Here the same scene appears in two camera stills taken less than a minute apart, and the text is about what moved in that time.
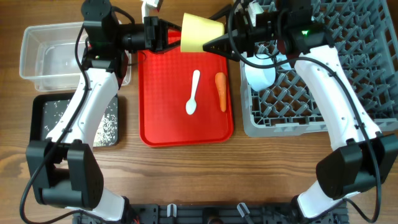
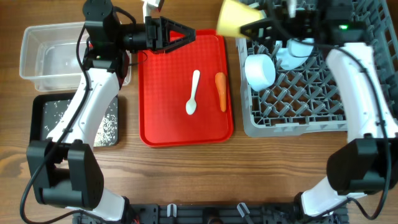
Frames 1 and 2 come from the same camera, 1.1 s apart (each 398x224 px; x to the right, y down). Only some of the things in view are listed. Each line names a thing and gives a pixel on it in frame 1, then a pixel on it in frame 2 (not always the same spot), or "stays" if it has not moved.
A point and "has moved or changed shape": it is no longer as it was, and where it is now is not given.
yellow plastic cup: x=196 y=31 has moved or changed shape
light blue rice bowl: x=260 y=79 stays
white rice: x=106 y=130 stays
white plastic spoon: x=191 y=105 stays
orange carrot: x=221 y=81 stays
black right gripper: x=236 y=40 to x=280 y=21
